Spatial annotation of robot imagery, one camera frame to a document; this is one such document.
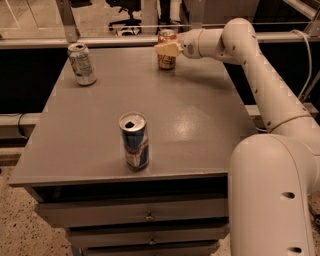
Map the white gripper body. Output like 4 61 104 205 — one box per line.
177 30 200 59

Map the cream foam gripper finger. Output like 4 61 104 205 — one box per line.
154 41 183 57

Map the orange soda can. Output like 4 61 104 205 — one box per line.
157 29 176 70

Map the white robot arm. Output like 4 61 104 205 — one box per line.
155 18 320 256

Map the blue silver Red Bull can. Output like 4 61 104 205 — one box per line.
119 112 149 171

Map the green white 7up can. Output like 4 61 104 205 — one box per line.
68 43 97 86

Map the black office chair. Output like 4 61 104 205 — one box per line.
105 0 143 33

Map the grey metal railing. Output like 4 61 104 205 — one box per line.
0 0 319 49

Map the grey drawer cabinet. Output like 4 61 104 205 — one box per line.
10 47 255 256

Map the top grey drawer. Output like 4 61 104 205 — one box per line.
36 195 228 228

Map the grey drawer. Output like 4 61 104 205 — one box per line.
36 195 228 228
84 240 219 256
67 221 229 248

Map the bottom grey drawer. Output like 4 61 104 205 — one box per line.
84 240 219 256

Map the middle grey drawer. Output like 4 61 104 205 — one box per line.
67 221 229 248

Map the white cable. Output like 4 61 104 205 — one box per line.
290 29 313 101

